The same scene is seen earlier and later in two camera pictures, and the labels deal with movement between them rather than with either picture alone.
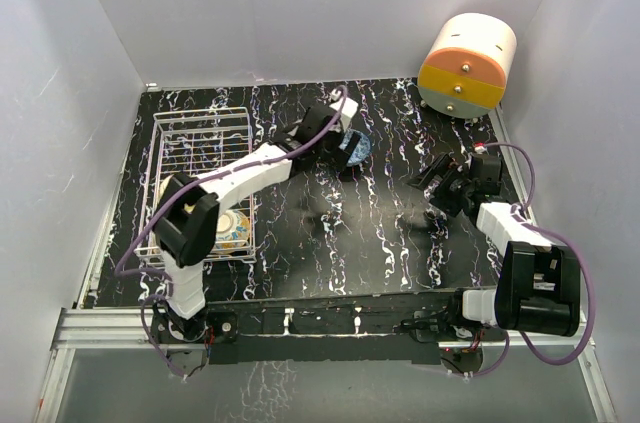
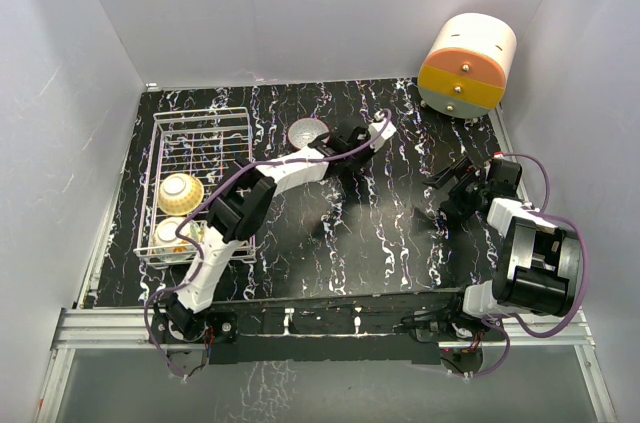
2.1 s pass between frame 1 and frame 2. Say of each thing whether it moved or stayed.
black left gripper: moved
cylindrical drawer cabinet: stayed
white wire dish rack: stayed
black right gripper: moved
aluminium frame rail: stayed
